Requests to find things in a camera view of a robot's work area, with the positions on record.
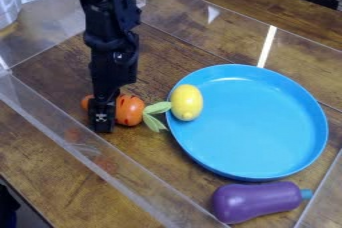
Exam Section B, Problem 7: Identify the clear acrylic enclosure wall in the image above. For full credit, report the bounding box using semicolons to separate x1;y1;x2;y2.
0;0;342;228

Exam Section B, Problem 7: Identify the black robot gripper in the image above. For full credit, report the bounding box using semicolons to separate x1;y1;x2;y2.
85;32;139;133

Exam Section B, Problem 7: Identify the blue round plastic tray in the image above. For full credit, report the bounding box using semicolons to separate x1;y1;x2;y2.
166;64;329;181

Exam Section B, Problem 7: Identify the orange toy carrot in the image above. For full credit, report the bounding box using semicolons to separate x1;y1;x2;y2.
81;94;171;132

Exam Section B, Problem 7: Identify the purple toy eggplant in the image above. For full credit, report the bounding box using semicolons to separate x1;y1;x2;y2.
211;181;313;224

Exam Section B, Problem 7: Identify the yellow toy lemon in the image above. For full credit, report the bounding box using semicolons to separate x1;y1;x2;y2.
170;84;203;121

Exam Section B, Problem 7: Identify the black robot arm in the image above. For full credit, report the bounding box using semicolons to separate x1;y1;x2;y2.
79;0;142;133

